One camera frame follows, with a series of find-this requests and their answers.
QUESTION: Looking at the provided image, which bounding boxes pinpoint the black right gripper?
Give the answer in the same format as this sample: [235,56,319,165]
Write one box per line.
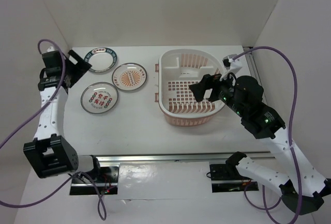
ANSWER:
[189,68,246,116]

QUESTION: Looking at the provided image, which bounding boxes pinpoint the plate with dark blue rim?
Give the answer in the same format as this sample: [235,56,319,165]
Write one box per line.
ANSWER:
[84,47,118,73]

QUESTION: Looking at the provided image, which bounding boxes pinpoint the plate with red characters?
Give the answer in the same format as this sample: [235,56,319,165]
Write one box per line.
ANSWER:
[80,82,119,114]

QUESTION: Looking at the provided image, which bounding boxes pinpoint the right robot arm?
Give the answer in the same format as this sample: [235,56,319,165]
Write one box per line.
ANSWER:
[189,73,330,215]

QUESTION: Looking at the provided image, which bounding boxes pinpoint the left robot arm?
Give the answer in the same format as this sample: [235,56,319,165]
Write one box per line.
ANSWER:
[23,50,91,178]

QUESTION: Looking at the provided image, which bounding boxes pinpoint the white and pink dish rack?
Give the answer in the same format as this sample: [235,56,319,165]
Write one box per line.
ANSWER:
[155,49,225,127]

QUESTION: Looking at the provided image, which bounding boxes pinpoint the plate with orange sunburst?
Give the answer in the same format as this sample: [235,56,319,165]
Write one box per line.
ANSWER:
[112,63,147,92]

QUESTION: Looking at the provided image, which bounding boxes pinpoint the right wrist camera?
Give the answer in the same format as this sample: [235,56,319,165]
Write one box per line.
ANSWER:
[221,54,243,79]

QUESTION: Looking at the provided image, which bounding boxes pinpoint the aluminium side rail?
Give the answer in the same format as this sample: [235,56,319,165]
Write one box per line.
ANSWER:
[243,46,265,93]

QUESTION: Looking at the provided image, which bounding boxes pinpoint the aluminium front rail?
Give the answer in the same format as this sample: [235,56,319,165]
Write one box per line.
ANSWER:
[77,150,281,164]

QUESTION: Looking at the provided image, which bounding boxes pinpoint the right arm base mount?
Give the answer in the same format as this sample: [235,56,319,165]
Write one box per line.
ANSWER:
[206,163,259,193]

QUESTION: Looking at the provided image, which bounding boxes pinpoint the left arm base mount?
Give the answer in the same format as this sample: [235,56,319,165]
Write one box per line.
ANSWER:
[69,165,119,196]

